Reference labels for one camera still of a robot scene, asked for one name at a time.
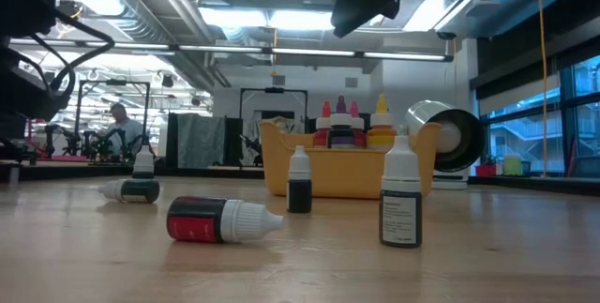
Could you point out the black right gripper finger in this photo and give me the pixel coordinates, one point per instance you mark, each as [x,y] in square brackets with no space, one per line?
[361,5]

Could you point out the large violet food coloring bottle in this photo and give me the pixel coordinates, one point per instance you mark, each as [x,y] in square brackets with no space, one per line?
[341,134]

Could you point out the large yellow food coloring bottle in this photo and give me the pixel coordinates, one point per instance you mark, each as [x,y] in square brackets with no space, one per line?
[382,136]

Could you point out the large red-orange food coloring bottle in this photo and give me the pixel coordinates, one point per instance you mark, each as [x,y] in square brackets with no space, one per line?
[322,136]

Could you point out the yellow plastic bin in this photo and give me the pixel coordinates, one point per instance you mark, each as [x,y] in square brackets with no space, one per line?
[347,176]

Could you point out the small black dropper bottle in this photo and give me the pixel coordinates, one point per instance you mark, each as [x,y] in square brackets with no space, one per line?
[299,195]

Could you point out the small teal white-label dropper bottle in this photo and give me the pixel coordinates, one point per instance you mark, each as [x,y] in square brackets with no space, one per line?
[400,218]

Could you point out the small dark green dropper bottle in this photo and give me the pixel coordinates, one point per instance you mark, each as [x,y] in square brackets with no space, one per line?
[138,191]

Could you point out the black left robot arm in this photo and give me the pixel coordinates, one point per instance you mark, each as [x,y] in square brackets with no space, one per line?
[23,92]

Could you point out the large pink-red food coloring bottle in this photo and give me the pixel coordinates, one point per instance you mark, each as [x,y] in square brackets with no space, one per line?
[360,136]

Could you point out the long ceiling light bar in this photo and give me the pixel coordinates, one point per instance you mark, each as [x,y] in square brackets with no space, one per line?
[220,49]

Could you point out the red container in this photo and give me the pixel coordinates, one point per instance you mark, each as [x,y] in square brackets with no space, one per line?
[485,171]

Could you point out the grey cloth panel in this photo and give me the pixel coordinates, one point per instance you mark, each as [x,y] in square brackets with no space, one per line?
[201,139]

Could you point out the black ceiling spotlight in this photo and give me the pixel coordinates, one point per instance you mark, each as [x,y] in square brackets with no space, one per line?
[167,81]

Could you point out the green container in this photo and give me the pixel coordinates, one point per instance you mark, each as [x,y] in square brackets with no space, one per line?
[512,164]

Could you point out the person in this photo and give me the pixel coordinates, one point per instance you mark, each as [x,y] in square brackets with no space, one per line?
[126,129]

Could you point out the small red dropper bottle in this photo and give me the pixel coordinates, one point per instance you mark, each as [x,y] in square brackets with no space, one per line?
[201,221]

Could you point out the black gantry frame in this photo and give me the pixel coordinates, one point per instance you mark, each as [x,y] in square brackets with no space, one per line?
[274,90]
[112,82]

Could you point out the black table frame rail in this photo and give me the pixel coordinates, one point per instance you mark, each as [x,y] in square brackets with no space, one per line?
[211,171]

